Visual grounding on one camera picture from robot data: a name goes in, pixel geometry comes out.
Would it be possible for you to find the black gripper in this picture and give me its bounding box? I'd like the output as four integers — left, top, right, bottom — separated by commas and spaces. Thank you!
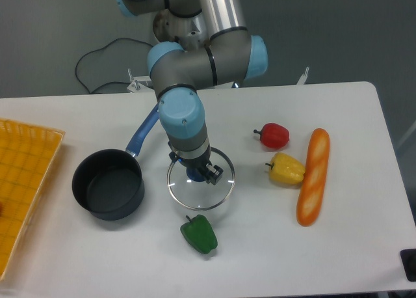
168, 142, 224, 184

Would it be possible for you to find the glass lid with blue knob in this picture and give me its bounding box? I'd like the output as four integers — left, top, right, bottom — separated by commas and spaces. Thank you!
166, 148, 235, 211

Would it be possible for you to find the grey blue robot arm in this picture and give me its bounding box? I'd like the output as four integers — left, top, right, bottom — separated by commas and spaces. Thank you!
116, 0, 268, 184

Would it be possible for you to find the green toy bell pepper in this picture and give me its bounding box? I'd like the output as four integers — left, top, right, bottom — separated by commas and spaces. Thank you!
180, 214, 218, 254

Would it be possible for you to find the red toy bell pepper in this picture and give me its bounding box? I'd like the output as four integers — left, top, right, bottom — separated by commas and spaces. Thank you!
253, 123, 290, 150

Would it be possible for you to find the yellow toy bell pepper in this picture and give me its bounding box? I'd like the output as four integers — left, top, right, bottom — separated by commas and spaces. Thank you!
265, 152, 306, 185

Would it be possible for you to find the orange toy baguette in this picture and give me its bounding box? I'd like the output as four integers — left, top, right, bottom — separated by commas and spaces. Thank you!
296, 128, 330, 226

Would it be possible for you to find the yellow woven basket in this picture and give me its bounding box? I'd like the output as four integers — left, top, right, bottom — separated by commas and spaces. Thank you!
1, 118, 65, 279

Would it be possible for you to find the black table corner object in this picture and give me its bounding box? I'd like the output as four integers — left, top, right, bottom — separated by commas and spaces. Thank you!
400, 249, 416, 282

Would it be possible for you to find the black saucepan with blue handle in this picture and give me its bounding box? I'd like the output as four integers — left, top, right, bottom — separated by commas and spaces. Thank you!
71, 106, 159, 221

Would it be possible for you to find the white table bracket right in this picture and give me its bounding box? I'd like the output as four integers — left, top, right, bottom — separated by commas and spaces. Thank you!
296, 66, 309, 85

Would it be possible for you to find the black cable on floor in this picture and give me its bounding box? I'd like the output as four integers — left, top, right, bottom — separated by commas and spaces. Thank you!
75, 37, 153, 94

